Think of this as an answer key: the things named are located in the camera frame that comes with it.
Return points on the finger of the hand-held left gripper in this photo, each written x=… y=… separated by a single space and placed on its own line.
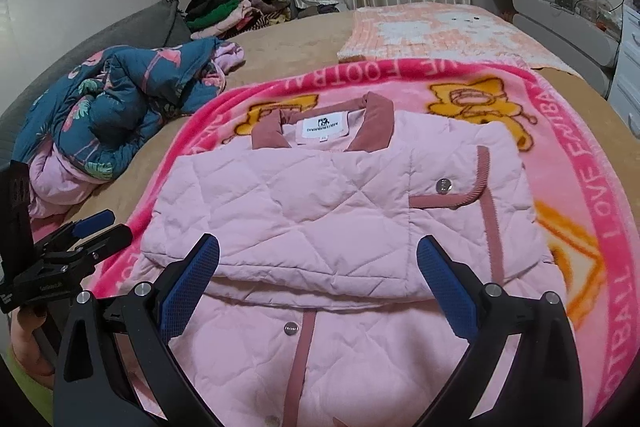
x=95 y=219
x=107 y=244

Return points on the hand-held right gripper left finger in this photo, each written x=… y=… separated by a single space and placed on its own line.
x=192 y=279

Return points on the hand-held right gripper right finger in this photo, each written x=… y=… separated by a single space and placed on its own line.
x=447 y=282

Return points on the pink quilted jacket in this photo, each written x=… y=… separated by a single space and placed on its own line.
x=300 y=207

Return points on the pile of clothes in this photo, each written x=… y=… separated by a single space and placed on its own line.
x=230 y=9

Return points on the person's left hand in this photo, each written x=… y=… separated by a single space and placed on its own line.
x=27 y=347

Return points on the blue floral quilt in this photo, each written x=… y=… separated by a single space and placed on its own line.
x=115 y=107

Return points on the pink printed blanket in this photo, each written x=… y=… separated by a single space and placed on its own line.
x=575 y=157

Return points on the grey pillow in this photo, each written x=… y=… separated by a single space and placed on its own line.
x=100 y=37

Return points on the light pink patterned blanket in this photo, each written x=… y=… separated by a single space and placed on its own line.
x=450 y=37

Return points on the bed with tan sheet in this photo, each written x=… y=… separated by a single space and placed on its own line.
x=300 y=37

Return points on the white drawer cabinet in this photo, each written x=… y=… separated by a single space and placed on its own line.
x=627 y=67

